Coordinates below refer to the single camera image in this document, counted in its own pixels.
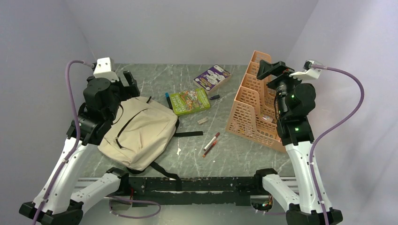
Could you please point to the beige canvas backpack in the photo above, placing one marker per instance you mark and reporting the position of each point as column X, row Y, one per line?
column 140, row 134

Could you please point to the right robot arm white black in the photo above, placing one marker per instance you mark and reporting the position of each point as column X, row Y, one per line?
column 294, row 100

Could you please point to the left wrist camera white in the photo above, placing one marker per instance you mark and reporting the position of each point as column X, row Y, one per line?
column 105, row 69

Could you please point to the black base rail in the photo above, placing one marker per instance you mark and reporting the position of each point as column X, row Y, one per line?
column 239, row 191

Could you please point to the white red marker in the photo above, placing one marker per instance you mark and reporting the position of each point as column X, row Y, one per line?
column 211, row 142

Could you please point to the green book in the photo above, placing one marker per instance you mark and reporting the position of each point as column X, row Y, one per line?
column 190, row 101

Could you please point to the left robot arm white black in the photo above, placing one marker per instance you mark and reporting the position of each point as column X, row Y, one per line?
column 58, row 203

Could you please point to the blue black marker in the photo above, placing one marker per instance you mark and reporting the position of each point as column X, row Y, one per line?
column 168, row 101

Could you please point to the orange plastic file organizer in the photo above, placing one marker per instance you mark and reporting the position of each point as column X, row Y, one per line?
column 252, row 114

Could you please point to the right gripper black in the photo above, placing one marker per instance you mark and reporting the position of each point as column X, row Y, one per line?
column 278, row 69

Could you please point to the red pen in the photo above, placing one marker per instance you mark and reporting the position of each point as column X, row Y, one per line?
column 209, row 148

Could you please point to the small beige eraser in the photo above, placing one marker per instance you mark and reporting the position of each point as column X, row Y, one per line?
column 203, row 120

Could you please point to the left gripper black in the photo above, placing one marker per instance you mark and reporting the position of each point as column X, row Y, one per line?
column 128, row 91

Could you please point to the purple book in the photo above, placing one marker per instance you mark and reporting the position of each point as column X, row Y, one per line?
column 212, row 78

